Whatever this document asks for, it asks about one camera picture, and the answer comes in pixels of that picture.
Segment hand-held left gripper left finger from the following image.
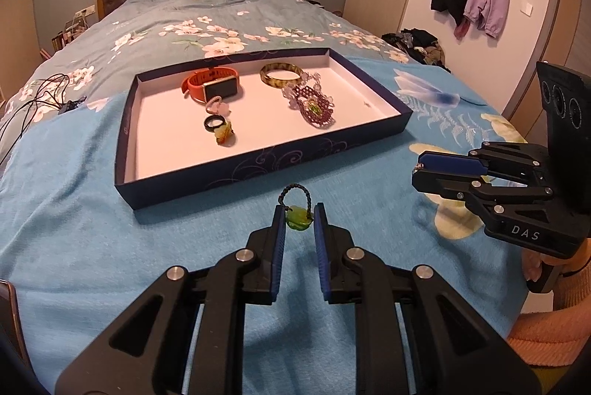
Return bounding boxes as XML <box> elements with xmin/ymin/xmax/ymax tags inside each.
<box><xmin>55</xmin><ymin>206</ymin><xmax>288</xmax><ymax>395</ymax></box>

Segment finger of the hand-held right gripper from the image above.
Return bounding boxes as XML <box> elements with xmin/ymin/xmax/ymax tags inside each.
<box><xmin>416</xmin><ymin>141</ymin><xmax>553</xmax><ymax>182</ymax></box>
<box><xmin>411</xmin><ymin>167</ymin><xmax>555</xmax><ymax>217</ymax></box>

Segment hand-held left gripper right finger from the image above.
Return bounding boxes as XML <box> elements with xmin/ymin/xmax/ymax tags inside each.
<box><xmin>313</xmin><ymin>203</ymin><xmax>542</xmax><ymax>395</ymax></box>

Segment green pendant with black cord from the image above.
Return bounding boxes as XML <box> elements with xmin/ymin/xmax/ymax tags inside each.
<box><xmin>277</xmin><ymin>184</ymin><xmax>315</xmax><ymax>233</ymax></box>

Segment dark blue jewelry tray box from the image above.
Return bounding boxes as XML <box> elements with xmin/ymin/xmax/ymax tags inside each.
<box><xmin>113</xmin><ymin>47</ymin><xmax>414</xmax><ymax>210</ymax></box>

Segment yellow orange jade pendant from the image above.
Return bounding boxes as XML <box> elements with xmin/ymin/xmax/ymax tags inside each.
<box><xmin>210</xmin><ymin>122</ymin><xmax>235</xmax><ymax>147</ymax></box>

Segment black ring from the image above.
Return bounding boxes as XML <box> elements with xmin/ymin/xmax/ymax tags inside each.
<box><xmin>203</xmin><ymin>114</ymin><xmax>227</xmax><ymax>134</ymax></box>

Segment pink bead ring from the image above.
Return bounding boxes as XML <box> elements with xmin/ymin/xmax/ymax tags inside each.
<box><xmin>205</xmin><ymin>96</ymin><xmax>232</xmax><ymax>116</ymax></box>

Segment clear crystal bead bracelet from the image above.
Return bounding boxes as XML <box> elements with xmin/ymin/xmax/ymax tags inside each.
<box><xmin>281</xmin><ymin>71</ymin><xmax>325</xmax><ymax>110</ymax></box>

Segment person's right forearm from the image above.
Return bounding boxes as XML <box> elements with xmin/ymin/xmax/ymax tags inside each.
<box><xmin>551</xmin><ymin>238</ymin><xmax>591</xmax><ymax>313</ymax></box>

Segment person's right hand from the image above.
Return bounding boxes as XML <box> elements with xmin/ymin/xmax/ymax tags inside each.
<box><xmin>523</xmin><ymin>250</ymin><xmax>547</xmax><ymax>286</ymax></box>

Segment pile of dark clothes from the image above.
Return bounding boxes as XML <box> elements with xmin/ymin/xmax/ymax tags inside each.
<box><xmin>381</xmin><ymin>28</ymin><xmax>447</xmax><ymax>69</ymax></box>

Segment beige sliding wardrobe door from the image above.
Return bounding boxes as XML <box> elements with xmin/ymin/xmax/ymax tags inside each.
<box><xmin>502</xmin><ymin>0</ymin><xmax>591</xmax><ymax>137</ymax></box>

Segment tortoiseshell bangle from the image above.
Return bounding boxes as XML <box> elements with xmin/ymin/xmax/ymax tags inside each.
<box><xmin>259</xmin><ymin>62</ymin><xmax>305</xmax><ymax>90</ymax></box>

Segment yellow green cloth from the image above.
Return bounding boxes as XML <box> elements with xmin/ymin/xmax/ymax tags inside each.
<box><xmin>531</xmin><ymin>357</ymin><xmax>583</xmax><ymax>394</ymax></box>

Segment bright blue printed blanket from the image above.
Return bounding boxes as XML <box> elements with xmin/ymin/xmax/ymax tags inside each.
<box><xmin>0</xmin><ymin>54</ymin><xmax>532</xmax><ymax>395</ymax></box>

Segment grey blue floral duvet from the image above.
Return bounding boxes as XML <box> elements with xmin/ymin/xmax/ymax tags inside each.
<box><xmin>0</xmin><ymin>0</ymin><xmax>411</xmax><ymax>137</ymax></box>

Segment brown wooden board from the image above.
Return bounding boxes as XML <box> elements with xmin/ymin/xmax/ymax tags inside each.
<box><xmin>0</xmin><ymin>279</ymin><xmax>34</xmax><ymax>374</ymax></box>

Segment bedside clutter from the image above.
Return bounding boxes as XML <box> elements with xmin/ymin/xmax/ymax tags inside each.
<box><xmin>50</xmin><ymin>6</ymin><xmax>99</xmax><ymax>53</ymax></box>

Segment orange strap smart watch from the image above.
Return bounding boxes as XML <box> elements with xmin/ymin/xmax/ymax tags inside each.
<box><xmin>181</xmin><ymin>66</ymin><xmax>240</xmax><ymax>105</ymax></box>

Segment black cables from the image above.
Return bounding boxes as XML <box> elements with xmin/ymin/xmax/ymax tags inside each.
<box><xmin>0</xmin><ymin>73</ymin><xmax>88</xmax><ymax>162</ymax></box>

